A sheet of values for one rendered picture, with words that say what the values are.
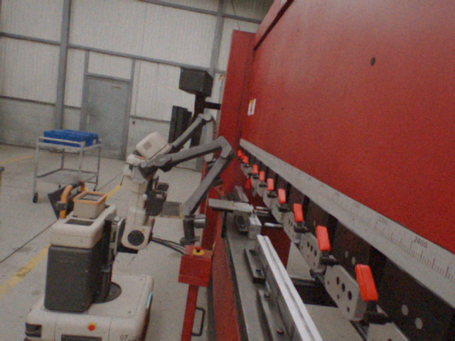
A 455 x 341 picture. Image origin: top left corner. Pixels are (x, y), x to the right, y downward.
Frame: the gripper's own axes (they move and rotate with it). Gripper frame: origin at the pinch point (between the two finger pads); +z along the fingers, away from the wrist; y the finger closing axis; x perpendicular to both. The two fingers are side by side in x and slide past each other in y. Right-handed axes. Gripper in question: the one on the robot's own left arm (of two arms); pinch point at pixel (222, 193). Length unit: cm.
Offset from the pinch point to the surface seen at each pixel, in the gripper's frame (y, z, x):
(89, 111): 704, -187, 278
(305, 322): -113, 20, -13
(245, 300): -89, 21, 4
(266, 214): 44, 40, -24
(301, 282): -62, 39, -21
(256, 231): -24.1, 22.8, -11.0
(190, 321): -36, 52, 42
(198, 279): -43, 28, 27
